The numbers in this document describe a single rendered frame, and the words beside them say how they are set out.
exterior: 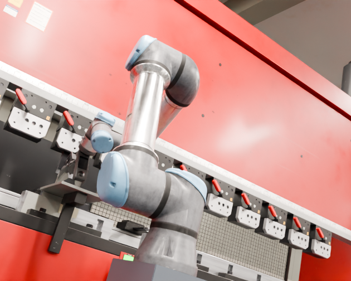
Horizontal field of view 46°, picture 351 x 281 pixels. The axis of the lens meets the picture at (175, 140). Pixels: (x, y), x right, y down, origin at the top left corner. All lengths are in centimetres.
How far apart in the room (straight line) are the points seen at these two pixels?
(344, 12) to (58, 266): 339
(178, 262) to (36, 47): 118
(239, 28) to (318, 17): 187
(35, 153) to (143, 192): 140
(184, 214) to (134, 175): 15
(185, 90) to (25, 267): 82
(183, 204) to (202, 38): 145
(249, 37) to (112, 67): 92
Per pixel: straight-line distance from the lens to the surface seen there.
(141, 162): 94
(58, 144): 174
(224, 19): 242
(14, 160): 224
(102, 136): 143
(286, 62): 267
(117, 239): 210
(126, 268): 96
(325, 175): 276
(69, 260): 161
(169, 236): 95
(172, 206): 96
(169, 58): 120
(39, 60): 181
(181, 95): 125
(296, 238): 249
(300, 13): 423
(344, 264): 328
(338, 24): 433
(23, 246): 156
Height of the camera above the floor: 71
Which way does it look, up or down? 21 degrees up
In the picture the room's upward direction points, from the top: 15 degrees clockwise
